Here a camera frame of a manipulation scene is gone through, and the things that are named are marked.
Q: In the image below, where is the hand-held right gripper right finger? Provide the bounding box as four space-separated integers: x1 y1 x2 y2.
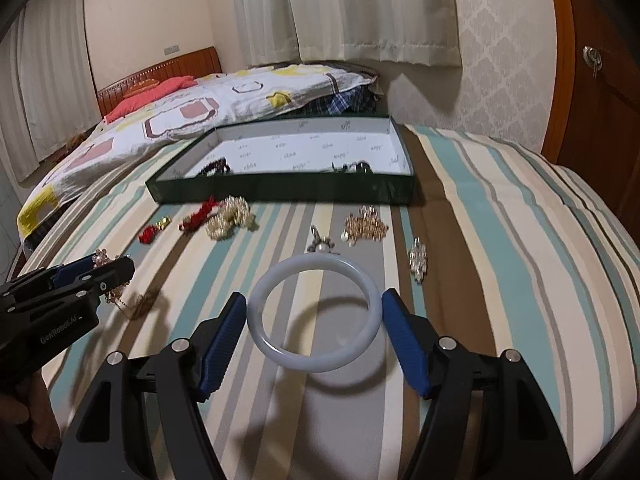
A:
381 289 574 480

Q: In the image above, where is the pearl necklace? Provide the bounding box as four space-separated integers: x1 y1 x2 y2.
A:
206 196 257 241

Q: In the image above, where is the pink pillow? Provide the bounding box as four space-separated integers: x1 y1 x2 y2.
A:
104 75 197 122

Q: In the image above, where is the striped bedsheet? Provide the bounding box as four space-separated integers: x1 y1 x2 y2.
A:
17 122 640 480

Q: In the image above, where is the black bead bracelet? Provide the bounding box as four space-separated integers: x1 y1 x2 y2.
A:
332 159 376 176

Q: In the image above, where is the crystal brooch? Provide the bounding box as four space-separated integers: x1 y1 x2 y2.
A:
407 237 429 285

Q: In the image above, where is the silver pearl brooch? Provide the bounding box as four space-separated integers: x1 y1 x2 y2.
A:
306 225 341 256

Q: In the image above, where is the gold bead bracelet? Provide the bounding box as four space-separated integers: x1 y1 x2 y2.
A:
342 205 390 247

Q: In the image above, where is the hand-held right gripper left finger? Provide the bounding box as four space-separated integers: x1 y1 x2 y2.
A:
52 291 248 480

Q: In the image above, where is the pink bead chain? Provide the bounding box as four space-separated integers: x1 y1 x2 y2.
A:
92 247 151 318

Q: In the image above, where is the brown wooden door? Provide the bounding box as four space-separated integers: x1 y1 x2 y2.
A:
542 0 640 211

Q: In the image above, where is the metal door lock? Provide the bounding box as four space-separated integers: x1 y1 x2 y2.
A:
582 45 606 78

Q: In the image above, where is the small red gold charm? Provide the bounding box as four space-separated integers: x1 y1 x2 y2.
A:
139 216 172 245

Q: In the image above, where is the narrow white curtain panel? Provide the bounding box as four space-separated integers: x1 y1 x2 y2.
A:
235 0 301 68

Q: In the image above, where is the red braided knot tassel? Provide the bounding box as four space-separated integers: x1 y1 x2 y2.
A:
180 196 221 235

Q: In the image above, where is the white jade bangle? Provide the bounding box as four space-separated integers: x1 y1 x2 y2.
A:
246 255 383 373

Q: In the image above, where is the wooden headboard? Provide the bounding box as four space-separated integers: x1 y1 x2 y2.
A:
96 46 223 118

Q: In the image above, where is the blue plaid blanket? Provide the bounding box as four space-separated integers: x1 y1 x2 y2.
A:
300 85 383 118

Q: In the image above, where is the green jewelry tray box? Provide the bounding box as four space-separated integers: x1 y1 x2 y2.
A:
145 115 416 206

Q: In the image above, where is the dark red bead bracelet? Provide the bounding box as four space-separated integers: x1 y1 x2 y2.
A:
197 157 233 177

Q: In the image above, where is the person's left hand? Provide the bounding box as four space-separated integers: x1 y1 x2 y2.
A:
0 370 52 453

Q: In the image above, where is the wide white window curtain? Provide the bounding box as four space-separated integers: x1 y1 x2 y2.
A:
0 0 101 183

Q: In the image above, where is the broad white curtain panel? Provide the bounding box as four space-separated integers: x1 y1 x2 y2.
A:
282 0 463 68

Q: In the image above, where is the bed with patterned sheet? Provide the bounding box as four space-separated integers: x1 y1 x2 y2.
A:
17 62 376 241

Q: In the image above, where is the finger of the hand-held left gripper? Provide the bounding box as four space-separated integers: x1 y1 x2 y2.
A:
65 256 137 311
10 257 101 297

